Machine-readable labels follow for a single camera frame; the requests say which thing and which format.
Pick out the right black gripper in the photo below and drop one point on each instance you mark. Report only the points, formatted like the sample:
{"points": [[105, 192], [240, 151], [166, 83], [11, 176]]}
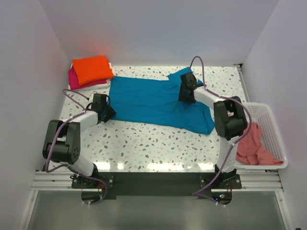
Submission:
{"points": [[182, 97]]}

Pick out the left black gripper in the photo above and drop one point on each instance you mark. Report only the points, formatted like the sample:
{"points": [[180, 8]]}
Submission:
{"points": [[111, 113]]}

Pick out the blue t-shirt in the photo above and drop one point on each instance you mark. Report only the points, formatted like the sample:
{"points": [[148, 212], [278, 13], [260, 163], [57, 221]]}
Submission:
{"points": [[156, 102]]}

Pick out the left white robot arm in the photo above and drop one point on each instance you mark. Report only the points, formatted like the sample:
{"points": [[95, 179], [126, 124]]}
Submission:
{"points": [[62, 146]]}

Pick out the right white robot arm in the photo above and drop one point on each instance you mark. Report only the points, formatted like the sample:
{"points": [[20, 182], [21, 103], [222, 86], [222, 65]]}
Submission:
{"points": [[229, 119]]}

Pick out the folded magenta t-shirt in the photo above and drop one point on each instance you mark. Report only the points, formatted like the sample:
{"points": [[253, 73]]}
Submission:
{"points": [[73, 80]]}

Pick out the folded orange t-shirt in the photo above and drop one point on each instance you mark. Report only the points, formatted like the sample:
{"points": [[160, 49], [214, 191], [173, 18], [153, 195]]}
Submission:
{"points": [[92, 69]]}

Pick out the salmon pink t-shirt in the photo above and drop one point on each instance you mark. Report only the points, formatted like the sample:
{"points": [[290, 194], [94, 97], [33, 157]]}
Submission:
{"points": [[251, 151]]}

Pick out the white plastic basket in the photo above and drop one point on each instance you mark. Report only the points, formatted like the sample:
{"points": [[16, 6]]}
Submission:
{"points": [[271, 139]]}

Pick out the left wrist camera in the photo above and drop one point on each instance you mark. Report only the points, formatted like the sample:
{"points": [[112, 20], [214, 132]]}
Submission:
{"points": [[90, 98]]}

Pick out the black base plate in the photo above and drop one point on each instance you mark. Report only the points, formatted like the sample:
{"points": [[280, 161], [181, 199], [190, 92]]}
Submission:
{"points": [[98, 189]]}

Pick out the aluminium frame rail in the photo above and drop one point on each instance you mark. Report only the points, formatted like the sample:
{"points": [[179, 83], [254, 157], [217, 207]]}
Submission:
{"points": [[244, 181]]}

